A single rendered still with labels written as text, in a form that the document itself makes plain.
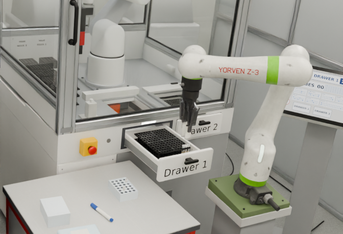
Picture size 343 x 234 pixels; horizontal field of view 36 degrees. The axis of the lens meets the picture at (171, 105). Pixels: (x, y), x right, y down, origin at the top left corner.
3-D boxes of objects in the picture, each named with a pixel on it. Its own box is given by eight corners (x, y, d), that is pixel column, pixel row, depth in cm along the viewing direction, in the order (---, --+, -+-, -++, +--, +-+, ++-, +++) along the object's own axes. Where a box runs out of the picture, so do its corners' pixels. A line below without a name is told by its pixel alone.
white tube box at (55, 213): (70, 224, 203) (70, 212, 201) (47, 228, 199) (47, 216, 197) (60, 206, 213) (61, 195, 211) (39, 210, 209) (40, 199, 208)
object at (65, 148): (229, 131, 293) (234, 107, 288) (56, 164, 237) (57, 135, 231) (142, 75, 364) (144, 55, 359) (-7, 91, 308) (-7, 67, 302)
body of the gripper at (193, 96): (178, 86, 236) (176, 106, 239) (189, 92, 229) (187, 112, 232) (192, 85, 240) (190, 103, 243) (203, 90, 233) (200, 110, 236)
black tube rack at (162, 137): (189, 159, 248) (190, 146, 246) (157, 166, 239) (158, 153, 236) (163, 139, 265) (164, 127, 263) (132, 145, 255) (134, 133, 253)
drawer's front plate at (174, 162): (210, 169, 245) (214, 148, 241) (157, 182, 229) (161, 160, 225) (207, 168, 246) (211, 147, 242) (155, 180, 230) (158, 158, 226)
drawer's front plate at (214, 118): (220, 132, 286) (223, 113, 282) (176, 140, 270) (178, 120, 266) (218, 131, 288) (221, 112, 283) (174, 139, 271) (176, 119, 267)
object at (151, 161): (205, 166, 245) (207, 154, 243) (159, 176, 231) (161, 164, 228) (159, 131, 275) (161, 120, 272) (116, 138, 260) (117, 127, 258)
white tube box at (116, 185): (137, 198, 226) (138, 190, 224) (119, 202, 221) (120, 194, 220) (125, 184, 235) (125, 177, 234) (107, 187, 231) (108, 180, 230)
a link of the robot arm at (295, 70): (309, 80, 219) (313, 52, 214) (312, 92, 207) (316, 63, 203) (265, 78, 222) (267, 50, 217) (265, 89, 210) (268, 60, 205)
